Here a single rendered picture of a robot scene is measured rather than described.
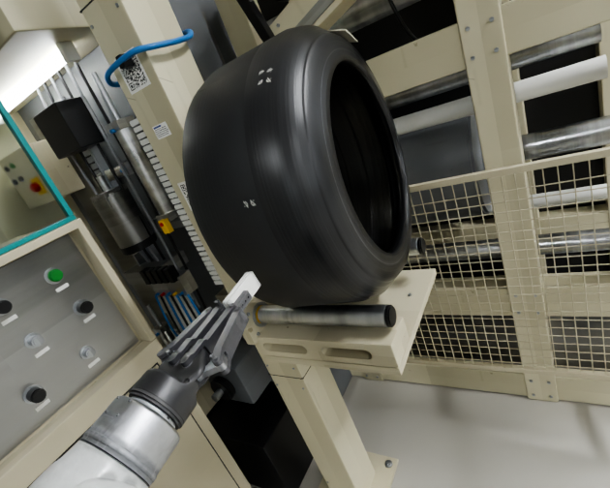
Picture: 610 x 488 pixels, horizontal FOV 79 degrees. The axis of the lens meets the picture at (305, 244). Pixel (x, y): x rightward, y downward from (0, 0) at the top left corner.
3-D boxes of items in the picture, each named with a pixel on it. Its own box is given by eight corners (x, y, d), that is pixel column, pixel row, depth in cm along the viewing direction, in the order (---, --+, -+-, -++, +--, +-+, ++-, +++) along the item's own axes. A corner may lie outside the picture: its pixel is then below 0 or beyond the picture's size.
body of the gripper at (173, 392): (153, 400, 39) (204, 332, 45) (111, 390, 44) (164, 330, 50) (192, 439, 42) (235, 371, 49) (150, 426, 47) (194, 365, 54)
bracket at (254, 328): (247, 345, 91) (229, 313, 87) (317, 260, 120) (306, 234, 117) (257, 346, 89) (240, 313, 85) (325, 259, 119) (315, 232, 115)
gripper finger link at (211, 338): (176, 362, 46) (183, 363, 45) (227, 299, 53) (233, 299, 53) (194, 381, 48) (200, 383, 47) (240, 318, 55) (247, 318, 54)
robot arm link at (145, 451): (65, 431, 40) (107, 383, 44) (119, 473, 44) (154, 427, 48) (108, 449, 35) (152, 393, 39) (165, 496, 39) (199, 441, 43)
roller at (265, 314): (257, 302, 92) (267, 309, 95) (251, 320, 90) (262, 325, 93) (389, 300, 72) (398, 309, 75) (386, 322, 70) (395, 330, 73)
